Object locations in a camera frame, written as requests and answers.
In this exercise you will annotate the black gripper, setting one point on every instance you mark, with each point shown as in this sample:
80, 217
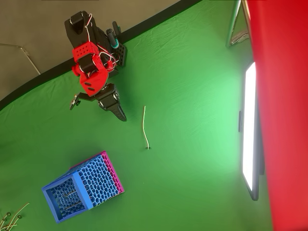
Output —
109, 99

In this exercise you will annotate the blue and magenta mesh basket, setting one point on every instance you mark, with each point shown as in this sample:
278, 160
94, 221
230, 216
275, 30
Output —
96, 175

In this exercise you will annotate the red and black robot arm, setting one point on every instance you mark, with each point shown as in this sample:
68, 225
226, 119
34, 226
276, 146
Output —
91, 79

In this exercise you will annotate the chrome tube stand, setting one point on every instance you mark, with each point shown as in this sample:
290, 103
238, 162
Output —
232, 26

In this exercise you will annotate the black monitor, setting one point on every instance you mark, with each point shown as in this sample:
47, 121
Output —
249, 120

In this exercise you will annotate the green table cloth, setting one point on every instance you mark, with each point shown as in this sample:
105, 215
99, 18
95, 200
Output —
180, 96

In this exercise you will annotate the black perforated arm base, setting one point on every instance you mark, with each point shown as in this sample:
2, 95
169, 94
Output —
121, 55

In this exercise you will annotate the thin metal rod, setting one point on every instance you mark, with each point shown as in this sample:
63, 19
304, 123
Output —
31, 61

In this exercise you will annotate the large red bar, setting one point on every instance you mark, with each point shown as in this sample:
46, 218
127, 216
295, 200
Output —
284, 96

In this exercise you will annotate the small camera on black mount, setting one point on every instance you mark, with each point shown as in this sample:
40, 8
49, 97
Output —
74, 102

